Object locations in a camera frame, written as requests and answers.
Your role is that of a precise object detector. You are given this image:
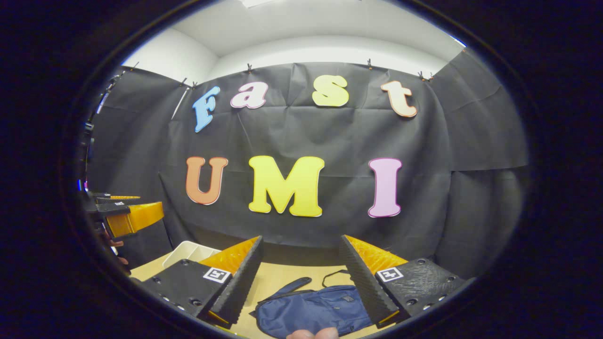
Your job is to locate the blue schoolbag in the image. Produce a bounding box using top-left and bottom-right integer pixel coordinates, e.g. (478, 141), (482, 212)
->
(254, 269), (373, 339)

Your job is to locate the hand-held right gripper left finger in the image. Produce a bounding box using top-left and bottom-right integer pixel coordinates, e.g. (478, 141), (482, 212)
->
(140, 235), (264, 329)

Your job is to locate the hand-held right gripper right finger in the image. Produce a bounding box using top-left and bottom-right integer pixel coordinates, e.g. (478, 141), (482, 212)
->
(339, 234), (467, 329)

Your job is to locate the black backdrop cloth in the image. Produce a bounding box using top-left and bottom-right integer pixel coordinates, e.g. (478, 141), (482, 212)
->
(82, 49), (530, 279)

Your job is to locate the white bookshelf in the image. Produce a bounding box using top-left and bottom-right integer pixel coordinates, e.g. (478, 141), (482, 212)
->
(163, 241), (222, 269)

